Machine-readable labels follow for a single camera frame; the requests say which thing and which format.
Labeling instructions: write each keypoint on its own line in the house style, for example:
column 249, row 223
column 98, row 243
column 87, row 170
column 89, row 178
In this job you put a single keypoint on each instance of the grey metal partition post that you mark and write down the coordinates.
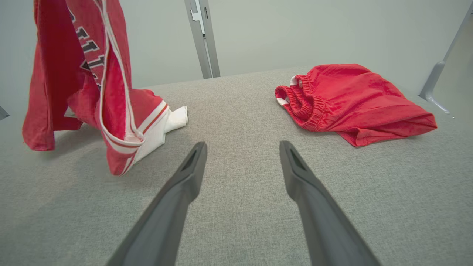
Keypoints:
column 203, row 37

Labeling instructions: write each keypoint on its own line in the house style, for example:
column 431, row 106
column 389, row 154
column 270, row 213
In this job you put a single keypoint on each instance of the red shorts with white stripe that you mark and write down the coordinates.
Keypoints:
column 354, row 99

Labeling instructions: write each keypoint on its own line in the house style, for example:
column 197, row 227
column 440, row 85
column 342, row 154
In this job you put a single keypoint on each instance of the red and white t-shirt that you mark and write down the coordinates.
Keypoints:
column 59, row 74

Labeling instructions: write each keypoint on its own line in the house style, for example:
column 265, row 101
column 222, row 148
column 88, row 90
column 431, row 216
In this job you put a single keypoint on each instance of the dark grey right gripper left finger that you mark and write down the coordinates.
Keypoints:
column 166, row 221

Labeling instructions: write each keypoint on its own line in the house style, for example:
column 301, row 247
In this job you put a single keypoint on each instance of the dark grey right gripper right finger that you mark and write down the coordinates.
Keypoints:
column 325, row 229

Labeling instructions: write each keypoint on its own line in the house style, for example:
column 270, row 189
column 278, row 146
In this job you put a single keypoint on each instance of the grey metal side frame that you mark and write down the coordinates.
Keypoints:
column 434, row 83

